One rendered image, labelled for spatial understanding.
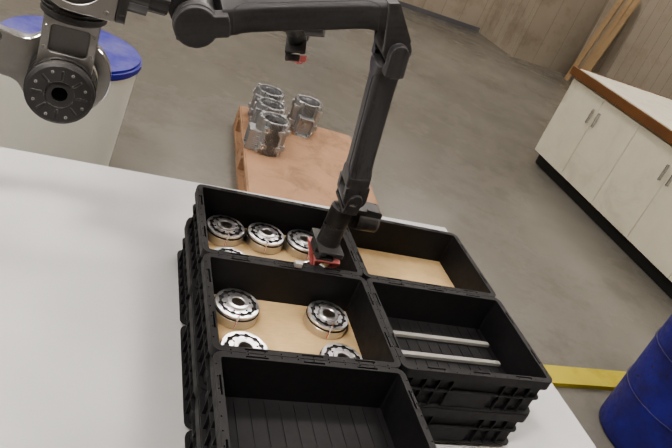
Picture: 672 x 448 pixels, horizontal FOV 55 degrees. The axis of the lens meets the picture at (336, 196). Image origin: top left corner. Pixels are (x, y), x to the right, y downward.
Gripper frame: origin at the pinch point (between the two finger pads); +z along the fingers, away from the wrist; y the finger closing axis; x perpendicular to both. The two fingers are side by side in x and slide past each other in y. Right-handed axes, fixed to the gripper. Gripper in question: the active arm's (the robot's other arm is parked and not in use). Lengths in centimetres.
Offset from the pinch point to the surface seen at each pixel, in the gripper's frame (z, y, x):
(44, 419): 17, -36, 56
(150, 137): 90, 231, 22
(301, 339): 3.9, -21.6, 6.7
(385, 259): 4.1, 16.2, -27.5
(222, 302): 1.1, -15.7, 25.2
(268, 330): 3.9, -19.8, 14.2
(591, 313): 87, 120, -242
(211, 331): -6.1, -33.0, 30.9
